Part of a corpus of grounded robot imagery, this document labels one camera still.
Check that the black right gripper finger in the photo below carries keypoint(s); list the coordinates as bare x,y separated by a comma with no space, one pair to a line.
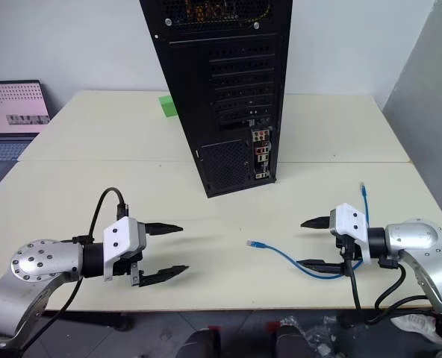
316,223
322,266

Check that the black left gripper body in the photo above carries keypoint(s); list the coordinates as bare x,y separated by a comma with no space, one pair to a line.
125,264

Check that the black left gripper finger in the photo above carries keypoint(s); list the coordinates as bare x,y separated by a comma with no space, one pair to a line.
165,275
165,228

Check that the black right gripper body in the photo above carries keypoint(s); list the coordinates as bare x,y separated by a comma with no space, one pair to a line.
346,246

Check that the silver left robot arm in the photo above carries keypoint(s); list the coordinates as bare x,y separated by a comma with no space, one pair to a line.
38,268

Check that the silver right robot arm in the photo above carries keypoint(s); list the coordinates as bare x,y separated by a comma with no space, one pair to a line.
415,238

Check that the black table foot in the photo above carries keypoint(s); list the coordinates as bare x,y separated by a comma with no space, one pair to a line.
120,321

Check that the crumpled clear plastic bag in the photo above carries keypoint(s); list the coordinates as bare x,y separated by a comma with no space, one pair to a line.
318,332

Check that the dark rounded shape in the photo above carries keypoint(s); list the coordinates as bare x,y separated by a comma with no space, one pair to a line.
292,342
203,343

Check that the white printed plastic bag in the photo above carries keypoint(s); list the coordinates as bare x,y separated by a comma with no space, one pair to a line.
417,324

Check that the black computer tower case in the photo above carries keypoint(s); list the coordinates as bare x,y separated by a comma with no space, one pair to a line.
195,112

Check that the green block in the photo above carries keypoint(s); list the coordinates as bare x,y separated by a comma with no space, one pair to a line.
167,106

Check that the open laptop with pink screen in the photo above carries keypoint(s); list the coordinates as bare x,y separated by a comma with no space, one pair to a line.
10,108

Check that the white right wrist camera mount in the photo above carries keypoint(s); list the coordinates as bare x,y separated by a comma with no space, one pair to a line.
349,222

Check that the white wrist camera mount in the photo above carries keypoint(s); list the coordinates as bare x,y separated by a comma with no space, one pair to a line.
122,235
349,222

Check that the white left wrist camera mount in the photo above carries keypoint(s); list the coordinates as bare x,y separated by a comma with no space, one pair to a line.
122,235

